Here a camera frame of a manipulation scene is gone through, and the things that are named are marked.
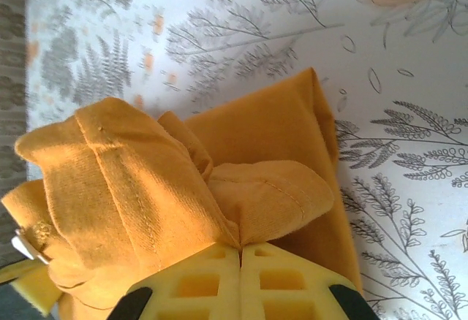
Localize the orange t-shirt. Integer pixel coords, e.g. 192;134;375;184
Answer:
0;66;365;320

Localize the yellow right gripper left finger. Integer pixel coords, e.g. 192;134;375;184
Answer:
109;243;242;320

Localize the floral table cover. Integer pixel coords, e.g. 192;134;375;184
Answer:
23;0;468;320

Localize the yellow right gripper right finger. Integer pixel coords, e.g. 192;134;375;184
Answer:
241;241;371;320

